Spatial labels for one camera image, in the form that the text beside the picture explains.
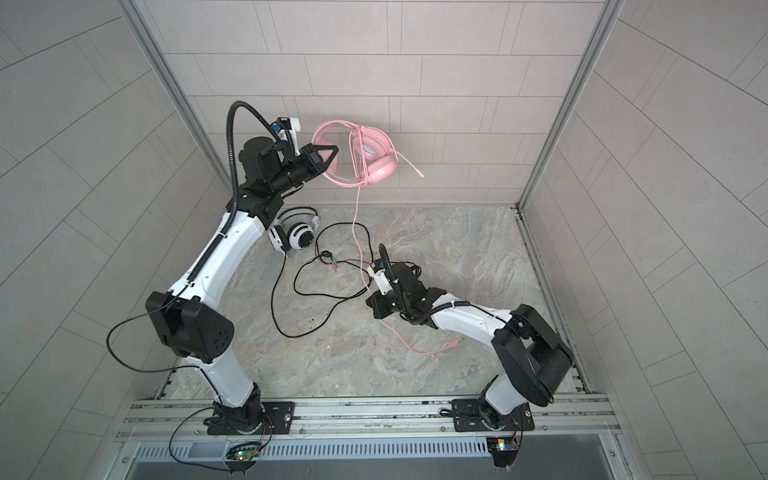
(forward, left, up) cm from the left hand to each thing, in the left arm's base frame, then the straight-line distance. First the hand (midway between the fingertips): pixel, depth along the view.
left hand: (341, 141), depth 68 cm
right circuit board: (-56, -38, -44) cm, 81 cm away
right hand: (-23, -5, -37) cm, 44 cm away
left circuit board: (-57, +21, -41) cm, 73 cm away
